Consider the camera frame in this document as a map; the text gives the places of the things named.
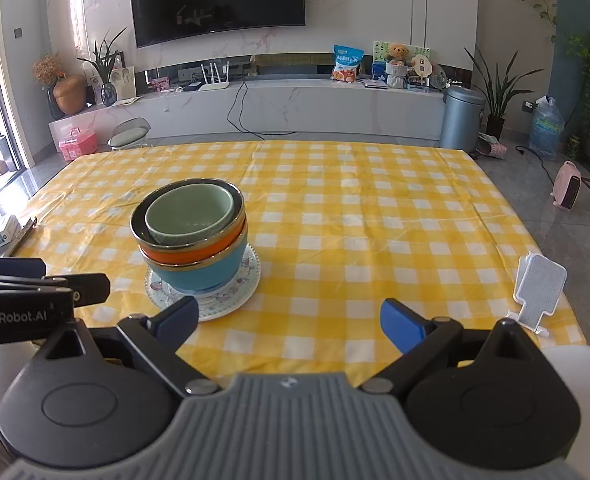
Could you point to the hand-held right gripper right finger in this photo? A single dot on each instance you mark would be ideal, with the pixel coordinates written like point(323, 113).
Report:
point(402, 325)

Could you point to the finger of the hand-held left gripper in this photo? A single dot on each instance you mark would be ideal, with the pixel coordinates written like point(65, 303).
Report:
point(92, 289)
point(10, 266)

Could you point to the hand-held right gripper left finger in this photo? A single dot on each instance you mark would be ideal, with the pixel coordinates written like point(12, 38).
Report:
point(177, 322)

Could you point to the white hand-painted plate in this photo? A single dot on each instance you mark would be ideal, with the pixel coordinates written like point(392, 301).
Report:
point(220, 314)

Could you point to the blue steel-lined bowl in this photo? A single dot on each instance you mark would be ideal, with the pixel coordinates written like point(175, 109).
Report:
point(200, 277)

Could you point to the orange steel-lined bowl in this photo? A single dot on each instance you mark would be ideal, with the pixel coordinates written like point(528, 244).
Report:
point(195, 254)

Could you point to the clear glass patterned plate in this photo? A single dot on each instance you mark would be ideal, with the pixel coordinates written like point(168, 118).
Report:
point(250, 270)

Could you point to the green ceramic bowl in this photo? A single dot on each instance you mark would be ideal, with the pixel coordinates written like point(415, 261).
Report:
point(190, 210)

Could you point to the yellow checkered tablecloth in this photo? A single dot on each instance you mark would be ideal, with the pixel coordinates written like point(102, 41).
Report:
point(350, 210)

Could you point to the pink storage box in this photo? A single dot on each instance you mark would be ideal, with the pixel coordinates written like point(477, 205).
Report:
point(77, 146)

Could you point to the white phone stand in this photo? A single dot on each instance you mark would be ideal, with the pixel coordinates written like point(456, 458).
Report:
point(542, 285)

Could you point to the brown round clay pot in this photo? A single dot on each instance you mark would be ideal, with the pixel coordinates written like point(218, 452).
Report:
point(70, 95)

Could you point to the plant in blue vase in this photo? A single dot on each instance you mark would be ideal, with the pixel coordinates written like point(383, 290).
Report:
point(108, 95)

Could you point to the dried flower bunch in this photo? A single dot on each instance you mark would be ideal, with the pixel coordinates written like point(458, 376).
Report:
point(49, 69)

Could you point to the white sketch picture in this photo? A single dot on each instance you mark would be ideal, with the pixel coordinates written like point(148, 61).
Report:
point(124, 82)

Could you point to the grey metal trash can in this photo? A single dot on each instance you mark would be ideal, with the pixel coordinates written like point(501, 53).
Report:
point(462, 120)

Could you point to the small pink box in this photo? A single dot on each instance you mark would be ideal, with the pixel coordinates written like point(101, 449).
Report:
point(159, 84)

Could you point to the pink space heater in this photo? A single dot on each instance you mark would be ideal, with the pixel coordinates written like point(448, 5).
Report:
point(566, 185)

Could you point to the white marble television console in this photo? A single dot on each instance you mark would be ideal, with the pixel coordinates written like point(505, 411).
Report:
point(325, 105)

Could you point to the white antenna router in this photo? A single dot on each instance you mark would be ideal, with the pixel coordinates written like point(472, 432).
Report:
point(215, 85)

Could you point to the clear blue water jug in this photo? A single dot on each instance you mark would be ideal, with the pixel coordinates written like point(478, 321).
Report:
point(546, 130)

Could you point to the small yellow tin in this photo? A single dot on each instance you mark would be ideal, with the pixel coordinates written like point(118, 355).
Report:
point(574, 149)

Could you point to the grey paper bouquet wrap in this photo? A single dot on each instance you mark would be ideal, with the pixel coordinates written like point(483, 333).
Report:
point(396, 77)

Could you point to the long-leaf potted plant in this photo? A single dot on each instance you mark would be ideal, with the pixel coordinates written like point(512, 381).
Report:
point(497, 95)

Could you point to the beige round hand fan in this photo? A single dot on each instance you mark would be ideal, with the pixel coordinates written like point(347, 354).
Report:
point(422, 67)

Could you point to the blue snack bag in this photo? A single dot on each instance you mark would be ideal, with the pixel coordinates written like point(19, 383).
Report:
point(347, 65)

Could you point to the brown teddy bear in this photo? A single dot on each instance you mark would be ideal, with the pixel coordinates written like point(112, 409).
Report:
point(398, 54)

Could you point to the green illustrated board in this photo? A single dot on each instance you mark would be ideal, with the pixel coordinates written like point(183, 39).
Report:
point(380, 52)

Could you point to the black wall television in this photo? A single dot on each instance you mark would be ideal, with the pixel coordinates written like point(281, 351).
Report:
point(215, 0)

